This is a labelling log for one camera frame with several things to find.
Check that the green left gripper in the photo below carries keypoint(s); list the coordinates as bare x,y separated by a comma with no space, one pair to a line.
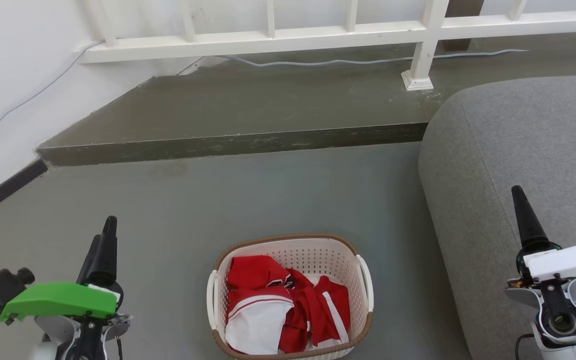
58,300

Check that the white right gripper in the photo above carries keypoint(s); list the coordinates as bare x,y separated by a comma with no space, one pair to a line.
573,262

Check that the cream perforated laundry basket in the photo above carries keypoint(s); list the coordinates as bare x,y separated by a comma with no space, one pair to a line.
313,255

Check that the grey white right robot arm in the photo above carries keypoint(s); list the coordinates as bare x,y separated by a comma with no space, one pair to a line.
563,320

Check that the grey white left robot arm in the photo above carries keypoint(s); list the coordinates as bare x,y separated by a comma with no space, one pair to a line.
88,337

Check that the grey fabric sofa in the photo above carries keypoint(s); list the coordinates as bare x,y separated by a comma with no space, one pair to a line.
528,145

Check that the black baseboard strip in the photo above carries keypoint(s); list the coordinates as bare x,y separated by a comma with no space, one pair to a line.
5,190

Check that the white garment with red trim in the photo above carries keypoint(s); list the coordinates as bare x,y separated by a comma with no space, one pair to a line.
255,325

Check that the red sports jersey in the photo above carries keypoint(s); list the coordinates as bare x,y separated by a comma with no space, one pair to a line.
313,305

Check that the white wooden railing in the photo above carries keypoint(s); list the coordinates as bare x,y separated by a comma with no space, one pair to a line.
248,42

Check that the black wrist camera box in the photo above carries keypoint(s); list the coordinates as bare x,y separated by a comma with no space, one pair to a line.
0,287

